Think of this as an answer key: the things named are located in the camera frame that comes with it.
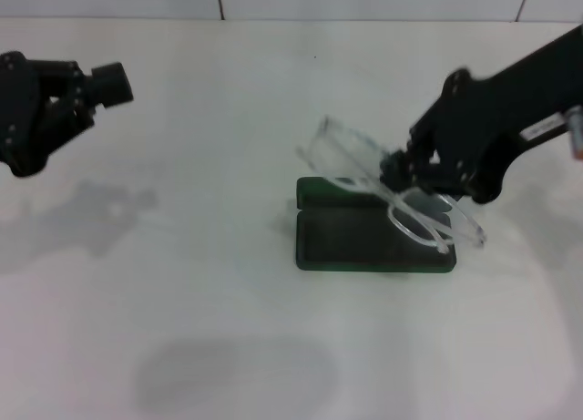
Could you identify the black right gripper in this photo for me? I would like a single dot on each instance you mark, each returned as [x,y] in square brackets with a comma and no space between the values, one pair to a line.
[501,110]

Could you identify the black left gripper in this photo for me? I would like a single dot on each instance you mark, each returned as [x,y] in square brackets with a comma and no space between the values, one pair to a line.
[18,119]

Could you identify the clear white glasses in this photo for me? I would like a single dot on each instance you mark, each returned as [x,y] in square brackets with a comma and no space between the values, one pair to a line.
[346,151]

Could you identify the green glasses case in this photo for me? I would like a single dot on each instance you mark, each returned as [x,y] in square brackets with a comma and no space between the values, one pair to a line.
[346,238]

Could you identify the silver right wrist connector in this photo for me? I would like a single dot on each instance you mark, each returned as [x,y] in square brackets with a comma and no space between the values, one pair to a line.
[576,133]

